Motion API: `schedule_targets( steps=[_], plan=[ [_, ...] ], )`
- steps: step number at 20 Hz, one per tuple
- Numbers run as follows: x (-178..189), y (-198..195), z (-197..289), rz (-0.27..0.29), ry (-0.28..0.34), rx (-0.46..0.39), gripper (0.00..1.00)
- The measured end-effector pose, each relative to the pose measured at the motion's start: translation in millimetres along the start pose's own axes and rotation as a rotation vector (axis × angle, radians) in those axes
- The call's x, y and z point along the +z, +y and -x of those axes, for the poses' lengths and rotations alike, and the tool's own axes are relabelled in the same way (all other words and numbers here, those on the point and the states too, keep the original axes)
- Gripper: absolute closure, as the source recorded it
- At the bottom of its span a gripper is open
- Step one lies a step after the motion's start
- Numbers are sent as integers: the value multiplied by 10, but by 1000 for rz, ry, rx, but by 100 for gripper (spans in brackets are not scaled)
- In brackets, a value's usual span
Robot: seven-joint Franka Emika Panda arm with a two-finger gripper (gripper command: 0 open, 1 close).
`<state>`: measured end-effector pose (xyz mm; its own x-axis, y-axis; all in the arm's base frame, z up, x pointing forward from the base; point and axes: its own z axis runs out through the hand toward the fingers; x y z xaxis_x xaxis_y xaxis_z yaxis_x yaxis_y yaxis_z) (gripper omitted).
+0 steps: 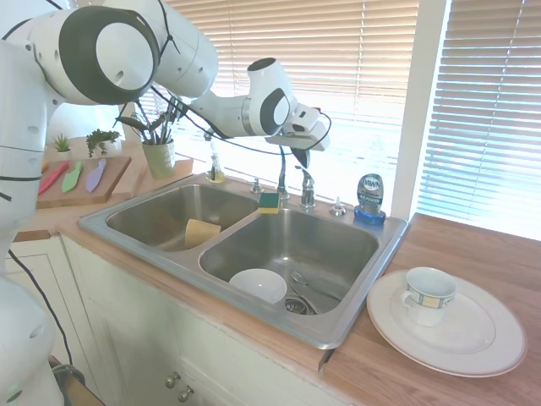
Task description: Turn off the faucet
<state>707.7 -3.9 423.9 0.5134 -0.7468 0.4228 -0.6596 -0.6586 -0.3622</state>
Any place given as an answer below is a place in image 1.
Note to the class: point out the wide white window blind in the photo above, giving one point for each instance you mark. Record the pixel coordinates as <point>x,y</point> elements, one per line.
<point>338,63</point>

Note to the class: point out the white patterned teacup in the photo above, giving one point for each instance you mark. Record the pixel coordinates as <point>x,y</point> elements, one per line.
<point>429,296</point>

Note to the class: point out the blue dish soap bottle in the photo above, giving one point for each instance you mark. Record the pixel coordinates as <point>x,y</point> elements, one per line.
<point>369,199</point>

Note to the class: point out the stainless steel double sink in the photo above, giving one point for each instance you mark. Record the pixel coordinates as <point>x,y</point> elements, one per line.
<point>321,237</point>

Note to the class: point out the purple plastic knife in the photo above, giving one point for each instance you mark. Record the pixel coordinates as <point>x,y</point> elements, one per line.
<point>96,175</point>

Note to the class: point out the tall plant green pot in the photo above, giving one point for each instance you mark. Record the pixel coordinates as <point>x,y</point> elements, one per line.
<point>160,158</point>

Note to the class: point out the red plastic knife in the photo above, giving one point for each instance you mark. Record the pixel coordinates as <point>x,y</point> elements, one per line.
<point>53,177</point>

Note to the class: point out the green plastic knife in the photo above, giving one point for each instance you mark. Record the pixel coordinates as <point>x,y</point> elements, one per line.
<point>72,177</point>

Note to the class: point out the metal cabinet knob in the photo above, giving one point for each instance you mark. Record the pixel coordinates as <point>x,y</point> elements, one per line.
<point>171,380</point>
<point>186,393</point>

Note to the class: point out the clear glass bottle yellow liquid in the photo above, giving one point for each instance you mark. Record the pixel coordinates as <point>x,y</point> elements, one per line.
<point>215,171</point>

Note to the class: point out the trailing plant white pot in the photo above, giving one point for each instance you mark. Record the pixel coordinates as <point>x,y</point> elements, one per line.
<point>101,141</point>

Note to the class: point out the wooden cutting board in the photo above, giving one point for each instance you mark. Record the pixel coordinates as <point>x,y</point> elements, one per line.
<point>110,177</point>

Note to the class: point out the metal drain strainer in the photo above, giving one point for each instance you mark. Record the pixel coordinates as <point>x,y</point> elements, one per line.
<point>300,305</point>

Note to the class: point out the metal spoon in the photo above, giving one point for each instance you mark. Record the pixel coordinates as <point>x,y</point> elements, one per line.
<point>313,287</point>

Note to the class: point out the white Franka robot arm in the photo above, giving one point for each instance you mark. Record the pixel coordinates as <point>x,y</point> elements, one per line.
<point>127,55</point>

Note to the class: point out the chrome soap dispenser pump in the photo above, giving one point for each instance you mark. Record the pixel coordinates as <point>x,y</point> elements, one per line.
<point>256,187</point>

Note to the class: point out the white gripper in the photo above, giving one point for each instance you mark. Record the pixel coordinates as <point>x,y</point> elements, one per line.
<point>306,139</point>

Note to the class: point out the white bowl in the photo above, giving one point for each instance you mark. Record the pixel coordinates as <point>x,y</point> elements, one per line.
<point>258,285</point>

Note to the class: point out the small succulent white pot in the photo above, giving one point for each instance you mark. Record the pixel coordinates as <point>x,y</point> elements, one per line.
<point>62,146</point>

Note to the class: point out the narrow white window blind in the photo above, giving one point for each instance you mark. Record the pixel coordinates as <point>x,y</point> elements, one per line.
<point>486,105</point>

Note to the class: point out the chrome sink faucet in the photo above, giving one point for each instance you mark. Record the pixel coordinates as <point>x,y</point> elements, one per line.
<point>282,177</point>

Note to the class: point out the white dinner plate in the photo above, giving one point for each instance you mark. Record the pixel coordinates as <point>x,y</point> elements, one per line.
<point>465,342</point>

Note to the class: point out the yellow green sponge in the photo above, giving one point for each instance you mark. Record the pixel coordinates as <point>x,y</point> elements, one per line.
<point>269,204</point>

